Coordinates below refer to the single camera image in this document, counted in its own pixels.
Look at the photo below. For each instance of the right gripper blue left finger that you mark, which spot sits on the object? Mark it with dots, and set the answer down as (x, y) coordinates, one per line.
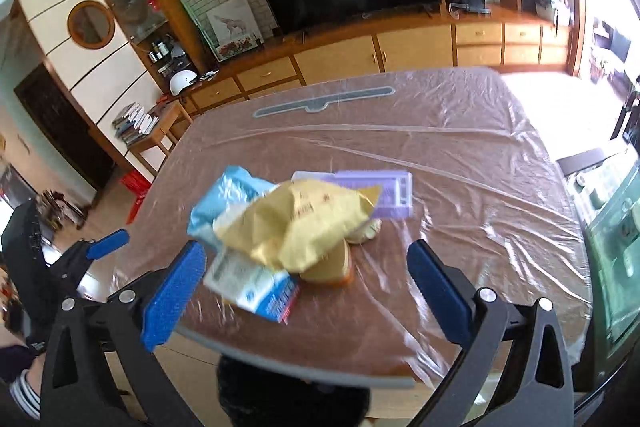
(162, 310)

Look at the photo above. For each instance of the round wooden framed picture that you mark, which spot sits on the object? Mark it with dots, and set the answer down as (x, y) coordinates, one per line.
(91, 25)

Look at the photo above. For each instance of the small wooden side table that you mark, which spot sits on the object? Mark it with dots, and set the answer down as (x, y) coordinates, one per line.
(160, 135)

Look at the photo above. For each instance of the glass top side table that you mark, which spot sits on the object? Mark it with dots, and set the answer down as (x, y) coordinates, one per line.
(603, 185)

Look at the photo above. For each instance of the striped sleeve left forearm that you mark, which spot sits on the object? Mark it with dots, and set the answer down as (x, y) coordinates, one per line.
(21, 378)

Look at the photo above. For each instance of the horse picture frame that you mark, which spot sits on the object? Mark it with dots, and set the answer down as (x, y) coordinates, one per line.
(235, 29)

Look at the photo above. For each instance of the stack of books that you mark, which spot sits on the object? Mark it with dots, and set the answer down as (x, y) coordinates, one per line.
(133, 123)

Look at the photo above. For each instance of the white helmet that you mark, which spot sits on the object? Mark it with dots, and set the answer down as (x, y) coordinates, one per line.
(182, 80)

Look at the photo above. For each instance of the yellow paper bag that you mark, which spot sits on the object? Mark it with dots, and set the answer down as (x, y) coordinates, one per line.
(296, 224)

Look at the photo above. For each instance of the white labelled packet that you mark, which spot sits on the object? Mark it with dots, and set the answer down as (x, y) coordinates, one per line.
(250, 286)

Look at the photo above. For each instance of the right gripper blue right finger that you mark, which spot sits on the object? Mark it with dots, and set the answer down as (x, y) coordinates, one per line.
(447, 292)

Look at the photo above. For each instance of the red plastic stool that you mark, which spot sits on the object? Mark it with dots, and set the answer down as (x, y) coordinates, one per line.
(138, 186)

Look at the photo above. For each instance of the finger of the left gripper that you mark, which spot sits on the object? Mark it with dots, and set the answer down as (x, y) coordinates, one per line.
(110, 243)

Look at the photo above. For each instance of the beige round bread bun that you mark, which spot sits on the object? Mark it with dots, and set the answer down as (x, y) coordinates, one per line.
(365, 233)

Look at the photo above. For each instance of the dark wooden door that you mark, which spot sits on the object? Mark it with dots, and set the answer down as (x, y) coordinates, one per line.
(69, 134)

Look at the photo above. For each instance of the light blue plastic pouch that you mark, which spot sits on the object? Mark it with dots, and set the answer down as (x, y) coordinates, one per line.
(236, 186)

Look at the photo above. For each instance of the glass display cabinet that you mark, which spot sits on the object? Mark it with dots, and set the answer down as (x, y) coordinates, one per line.
(148, 23)

